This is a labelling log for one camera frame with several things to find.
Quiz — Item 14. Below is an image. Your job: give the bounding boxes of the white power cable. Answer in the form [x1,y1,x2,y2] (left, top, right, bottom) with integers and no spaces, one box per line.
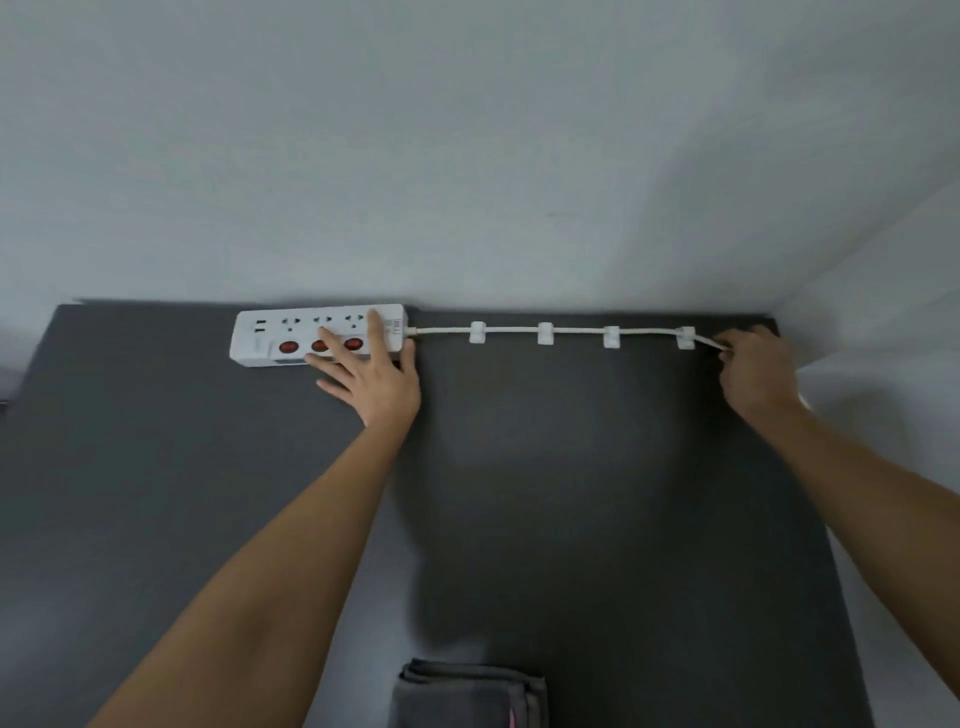
[405,325,733,354]

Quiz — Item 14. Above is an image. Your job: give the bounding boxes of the person's left hand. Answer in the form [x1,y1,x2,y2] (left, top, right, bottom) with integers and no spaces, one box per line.
[305,311,423,431]

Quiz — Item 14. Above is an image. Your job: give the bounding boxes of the person's right hand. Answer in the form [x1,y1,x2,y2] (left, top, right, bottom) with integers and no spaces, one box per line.
[717,324,803,422]

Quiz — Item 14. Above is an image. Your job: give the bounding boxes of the person's right forearm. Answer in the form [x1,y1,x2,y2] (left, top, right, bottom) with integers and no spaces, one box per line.
[741,396,960,700]

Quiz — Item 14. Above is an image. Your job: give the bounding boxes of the white power strip red switches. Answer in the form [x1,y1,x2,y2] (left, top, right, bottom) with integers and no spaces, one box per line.
[229,303,409,369]

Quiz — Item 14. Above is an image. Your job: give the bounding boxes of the person's left forearm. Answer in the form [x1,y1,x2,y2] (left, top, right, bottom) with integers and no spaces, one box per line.
[86,411,418,728]

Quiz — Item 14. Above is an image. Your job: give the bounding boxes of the grey folded cloth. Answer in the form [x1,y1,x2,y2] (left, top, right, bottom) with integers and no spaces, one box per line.
[387,658,549,728]

